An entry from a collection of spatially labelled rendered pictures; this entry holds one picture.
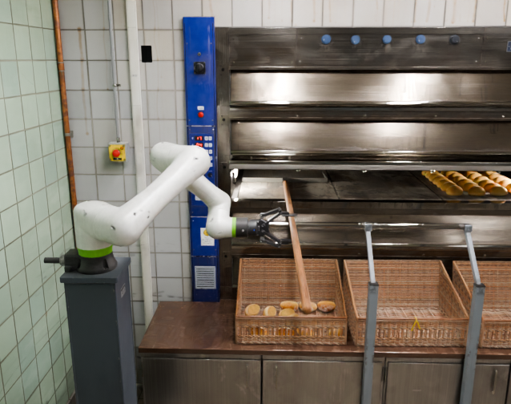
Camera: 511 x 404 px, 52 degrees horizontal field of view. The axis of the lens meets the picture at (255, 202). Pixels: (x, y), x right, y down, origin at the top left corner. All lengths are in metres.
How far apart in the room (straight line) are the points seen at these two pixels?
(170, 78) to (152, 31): 0.25
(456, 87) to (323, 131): 0.72
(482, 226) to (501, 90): 0.74
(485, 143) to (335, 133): 0.80
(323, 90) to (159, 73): 0.86
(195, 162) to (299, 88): 1.01
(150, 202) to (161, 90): 1.13
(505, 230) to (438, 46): 1.09
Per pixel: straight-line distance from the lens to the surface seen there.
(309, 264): 3.02
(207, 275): 3.07
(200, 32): 2.83
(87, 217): 1.92
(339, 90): 2.86
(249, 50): 2.85
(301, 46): 2.85
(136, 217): 1.84
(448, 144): 3.01
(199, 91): 2.84
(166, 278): 3.16
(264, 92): 2.84
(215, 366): 2.74
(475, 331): 2.72
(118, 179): 3.03
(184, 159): 2.01
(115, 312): 2.01
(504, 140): 3.12
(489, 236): 3.22
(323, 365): 2.73
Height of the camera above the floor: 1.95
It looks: 15 degrees down
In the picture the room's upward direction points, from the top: straight up
